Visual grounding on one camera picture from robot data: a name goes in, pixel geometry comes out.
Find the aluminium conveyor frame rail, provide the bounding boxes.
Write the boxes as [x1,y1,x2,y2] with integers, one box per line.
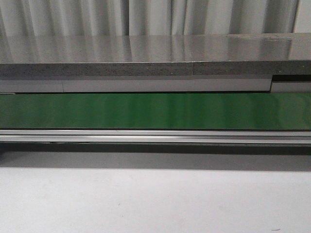
[0,130,311,145]

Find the green conveyor belt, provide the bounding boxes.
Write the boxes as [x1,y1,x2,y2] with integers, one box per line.
[0,93,311,131]

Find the grey stone countertop slab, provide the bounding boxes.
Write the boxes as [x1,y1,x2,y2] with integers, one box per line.
[0,33,311,77]

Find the grey cabinet front panel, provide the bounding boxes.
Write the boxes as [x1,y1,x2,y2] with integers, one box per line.
[0,74,311,93]

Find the white pleated curtain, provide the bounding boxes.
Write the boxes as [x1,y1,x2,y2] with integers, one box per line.
[0,0,311,36]

